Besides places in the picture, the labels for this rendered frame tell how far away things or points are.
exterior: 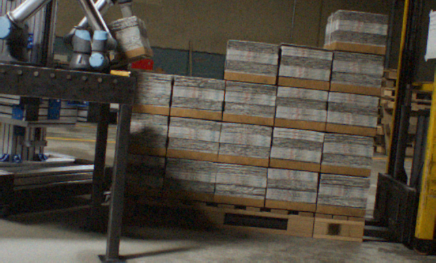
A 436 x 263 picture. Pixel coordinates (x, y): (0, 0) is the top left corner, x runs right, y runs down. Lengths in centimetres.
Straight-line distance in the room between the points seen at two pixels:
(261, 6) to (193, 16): 130
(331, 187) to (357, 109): 47
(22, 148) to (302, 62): 173
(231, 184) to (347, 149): 68
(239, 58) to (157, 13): 693
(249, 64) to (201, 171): 65
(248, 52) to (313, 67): 37
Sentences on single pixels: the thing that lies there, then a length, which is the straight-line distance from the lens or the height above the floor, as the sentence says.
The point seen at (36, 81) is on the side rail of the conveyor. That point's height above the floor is 74.
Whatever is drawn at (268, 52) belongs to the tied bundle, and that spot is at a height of 101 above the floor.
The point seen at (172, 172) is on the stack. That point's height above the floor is 29.
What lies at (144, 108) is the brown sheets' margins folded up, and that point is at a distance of 339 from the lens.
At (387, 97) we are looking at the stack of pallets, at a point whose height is 87.
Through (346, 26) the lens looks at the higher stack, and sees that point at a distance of 346.
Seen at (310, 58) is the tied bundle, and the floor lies 100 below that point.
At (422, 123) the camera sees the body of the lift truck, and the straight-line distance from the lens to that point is 399.
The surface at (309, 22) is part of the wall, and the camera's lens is 1133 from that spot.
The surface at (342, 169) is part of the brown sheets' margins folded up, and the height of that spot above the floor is 40.
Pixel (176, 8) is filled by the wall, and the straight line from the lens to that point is 1035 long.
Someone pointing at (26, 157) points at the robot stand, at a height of 25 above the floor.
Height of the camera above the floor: 81
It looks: 3 degrees down
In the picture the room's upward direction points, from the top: 6 degrees clockwise
